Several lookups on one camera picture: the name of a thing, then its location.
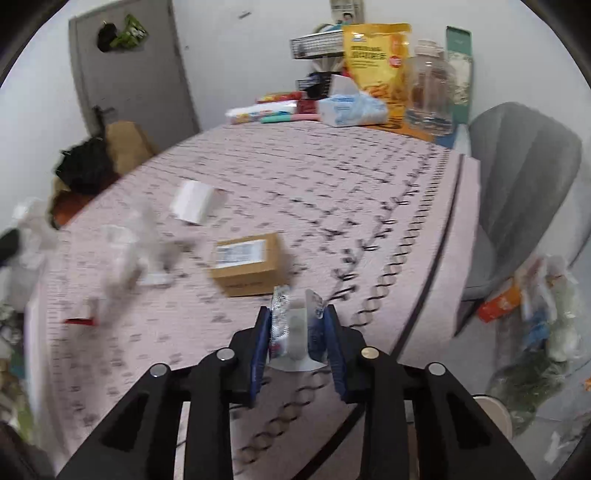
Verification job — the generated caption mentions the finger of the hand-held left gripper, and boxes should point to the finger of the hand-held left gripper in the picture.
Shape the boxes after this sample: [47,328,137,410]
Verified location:
[0,230,21,266]

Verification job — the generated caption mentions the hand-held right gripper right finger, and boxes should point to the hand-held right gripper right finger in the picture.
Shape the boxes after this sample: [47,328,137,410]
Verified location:
[323,305,539,480]

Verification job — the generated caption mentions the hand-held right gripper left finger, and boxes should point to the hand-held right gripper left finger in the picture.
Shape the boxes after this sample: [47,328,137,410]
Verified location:
[55,305,273,480]

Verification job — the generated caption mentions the silver blister pack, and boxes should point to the silver blister pack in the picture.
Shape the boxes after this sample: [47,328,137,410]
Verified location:
[268,285,331,372]

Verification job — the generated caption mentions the white waste bin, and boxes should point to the white waste bin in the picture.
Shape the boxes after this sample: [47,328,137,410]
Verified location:
[471,394,513,441]

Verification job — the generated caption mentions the wooden chair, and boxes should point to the wooden chair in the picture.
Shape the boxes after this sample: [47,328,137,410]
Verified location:
[50,189,100,229]

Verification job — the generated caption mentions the small cardboard box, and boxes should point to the small cardboard box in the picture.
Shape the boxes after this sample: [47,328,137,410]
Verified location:
[208,232,289,298]

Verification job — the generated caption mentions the black cloth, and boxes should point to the black cloth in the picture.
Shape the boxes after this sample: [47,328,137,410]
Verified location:
[55,136,116,195]

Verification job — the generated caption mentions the clear plastic wrapper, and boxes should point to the clear plastic wrapper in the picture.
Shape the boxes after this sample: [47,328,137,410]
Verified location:
[95,208,185,296]

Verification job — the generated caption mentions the folded white paper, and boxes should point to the folded white paper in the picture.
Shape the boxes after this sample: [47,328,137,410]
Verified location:
[170,180,228,226]

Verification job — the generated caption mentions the orange packet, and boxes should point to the orange packet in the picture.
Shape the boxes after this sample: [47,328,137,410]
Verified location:
[475,281,522,324]

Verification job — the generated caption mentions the patterned pink tablecloth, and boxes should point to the patterned pink tablecloth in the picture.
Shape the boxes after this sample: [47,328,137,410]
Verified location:
[23,121,481,480]

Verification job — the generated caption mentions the grey door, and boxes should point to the grey door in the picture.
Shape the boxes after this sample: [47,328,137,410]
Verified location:
[69,0,201,153]

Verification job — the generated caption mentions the clear plastic garbage bag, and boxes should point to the clear plastic garbage bag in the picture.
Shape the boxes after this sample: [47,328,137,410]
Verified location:
[487,254,585,425]

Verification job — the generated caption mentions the black hat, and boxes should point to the black hat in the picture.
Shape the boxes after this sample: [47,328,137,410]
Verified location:
[96,22,121,51]

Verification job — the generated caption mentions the green and pink pen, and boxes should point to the green and pink pen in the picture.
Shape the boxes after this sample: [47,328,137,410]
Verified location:
[261,112,321,124]

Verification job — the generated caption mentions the white roll package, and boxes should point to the white roll package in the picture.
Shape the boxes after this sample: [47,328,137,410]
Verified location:
[225,102,298,125]

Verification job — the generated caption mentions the blue tissue pack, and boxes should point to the blue tissue pack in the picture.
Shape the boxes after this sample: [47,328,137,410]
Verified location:
[316,74,389,127]

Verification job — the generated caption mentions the green cloth bag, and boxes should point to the green cloth bag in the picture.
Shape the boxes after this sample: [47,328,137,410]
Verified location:
[110,14,151,51]

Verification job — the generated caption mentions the grey chair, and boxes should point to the grey chair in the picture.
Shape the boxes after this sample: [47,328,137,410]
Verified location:
[455,102,583,335]

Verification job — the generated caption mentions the red and yellow box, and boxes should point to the red and yellow box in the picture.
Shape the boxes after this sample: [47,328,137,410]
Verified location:
[256,91,305,104]

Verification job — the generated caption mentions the clear plastic jar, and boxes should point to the clear plastic jar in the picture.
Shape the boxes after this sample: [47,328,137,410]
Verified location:
[404,39,458,137]

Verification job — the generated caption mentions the yellow snack bag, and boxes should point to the yellow snack bag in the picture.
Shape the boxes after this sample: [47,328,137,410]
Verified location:
[342,23,413,130]

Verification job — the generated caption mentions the tall green box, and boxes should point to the tall green box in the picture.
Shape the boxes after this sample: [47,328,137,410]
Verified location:
[445,25,476,123]

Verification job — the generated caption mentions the black door handle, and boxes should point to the black door handle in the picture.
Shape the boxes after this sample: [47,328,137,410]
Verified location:
[90,105,116,134]

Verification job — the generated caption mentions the black wire rack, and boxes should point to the black wire rack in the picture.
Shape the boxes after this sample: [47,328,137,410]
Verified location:
[290,32,347,100]

